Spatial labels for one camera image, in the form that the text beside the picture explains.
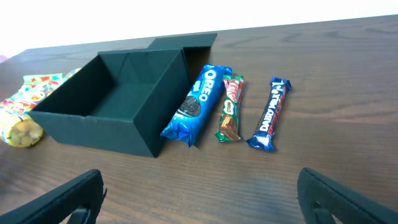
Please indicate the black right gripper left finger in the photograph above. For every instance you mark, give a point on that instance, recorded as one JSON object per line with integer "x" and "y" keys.
{"x": 80, "y": 200}

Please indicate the blue Oreo cookie pack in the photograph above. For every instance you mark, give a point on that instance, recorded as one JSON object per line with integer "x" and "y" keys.
{"x": 190, "y": 117}

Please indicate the green red Milo bar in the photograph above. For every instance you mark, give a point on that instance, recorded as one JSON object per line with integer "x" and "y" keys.
{"x": 228, "y": 128}

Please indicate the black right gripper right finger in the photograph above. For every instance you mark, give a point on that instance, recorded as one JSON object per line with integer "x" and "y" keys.
{"x": 323, "y": 200}

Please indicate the black open cardboard box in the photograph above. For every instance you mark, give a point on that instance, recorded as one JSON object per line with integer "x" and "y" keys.
{"x": 122, "y": 100}

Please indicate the colourful Haribo gummy bag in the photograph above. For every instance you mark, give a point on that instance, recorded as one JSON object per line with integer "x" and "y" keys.
{"x": 34, "y": 90}

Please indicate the blue Dairy Milk bar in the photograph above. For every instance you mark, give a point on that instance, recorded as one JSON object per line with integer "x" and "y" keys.
{"x": 263, "y": 137}

